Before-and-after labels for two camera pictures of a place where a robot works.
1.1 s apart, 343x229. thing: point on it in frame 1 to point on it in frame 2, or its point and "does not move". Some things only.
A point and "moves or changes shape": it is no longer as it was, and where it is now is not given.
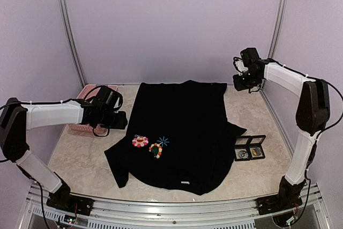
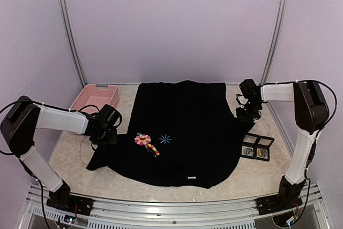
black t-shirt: x=180 y=140 moves or changes shape
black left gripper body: x=116 y=123 to x=107 y=139
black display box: x=242 y=148 to x=248 y=145
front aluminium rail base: x=218 y=214 does not move
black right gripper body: x=246 y=82 to x=250 y=112
